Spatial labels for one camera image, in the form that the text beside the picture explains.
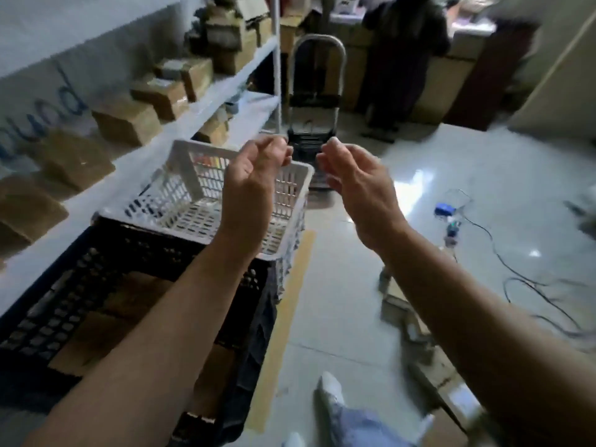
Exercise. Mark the person's right hand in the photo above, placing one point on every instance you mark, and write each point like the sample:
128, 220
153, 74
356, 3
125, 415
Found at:
368, 200

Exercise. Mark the person's left hand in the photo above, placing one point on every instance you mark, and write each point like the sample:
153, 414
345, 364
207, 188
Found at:
246, 200

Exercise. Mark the person's left fingers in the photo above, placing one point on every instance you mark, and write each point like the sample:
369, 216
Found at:
274, 151

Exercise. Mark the person's right fingers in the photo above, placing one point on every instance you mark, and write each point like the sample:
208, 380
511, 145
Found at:
335, 160

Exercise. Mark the person's right forearm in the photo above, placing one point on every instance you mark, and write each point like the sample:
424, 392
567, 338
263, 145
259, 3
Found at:
484, 339

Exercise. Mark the folding hand truck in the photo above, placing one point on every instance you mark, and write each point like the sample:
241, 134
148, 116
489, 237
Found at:
313, 111

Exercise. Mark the white plastic basket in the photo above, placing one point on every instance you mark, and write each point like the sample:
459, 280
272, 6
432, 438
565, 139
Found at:
186, 200

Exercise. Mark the blue power adapter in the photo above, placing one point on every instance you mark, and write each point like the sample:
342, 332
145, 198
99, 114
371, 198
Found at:
444, 210

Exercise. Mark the white metal shelf rack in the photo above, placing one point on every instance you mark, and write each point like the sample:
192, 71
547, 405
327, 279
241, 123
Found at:
153, 148

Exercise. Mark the light wooden counter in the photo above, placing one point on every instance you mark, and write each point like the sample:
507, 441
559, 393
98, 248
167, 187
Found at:
442, 83

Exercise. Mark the row of cardboard boxes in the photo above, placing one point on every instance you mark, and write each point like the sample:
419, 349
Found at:
125, 118

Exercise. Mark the yellow floor tape strip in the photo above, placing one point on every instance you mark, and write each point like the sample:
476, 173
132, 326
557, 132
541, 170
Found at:
284, 325

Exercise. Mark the dark brown cabinet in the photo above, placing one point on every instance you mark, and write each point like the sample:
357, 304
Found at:
489, 74

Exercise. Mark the flattened cardboard boxes pile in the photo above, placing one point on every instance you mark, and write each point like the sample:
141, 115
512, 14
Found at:
419, 339

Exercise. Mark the person's white shoe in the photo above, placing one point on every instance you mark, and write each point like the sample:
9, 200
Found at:
329, 391

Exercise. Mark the brown cardboard box in crate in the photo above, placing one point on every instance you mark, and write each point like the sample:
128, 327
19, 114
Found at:
111, 321

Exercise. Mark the dark blue plastic crate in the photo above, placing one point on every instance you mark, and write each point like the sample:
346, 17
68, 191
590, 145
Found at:
60, 302

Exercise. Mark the person's jeans leg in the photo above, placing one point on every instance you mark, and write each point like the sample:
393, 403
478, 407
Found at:
363, 428

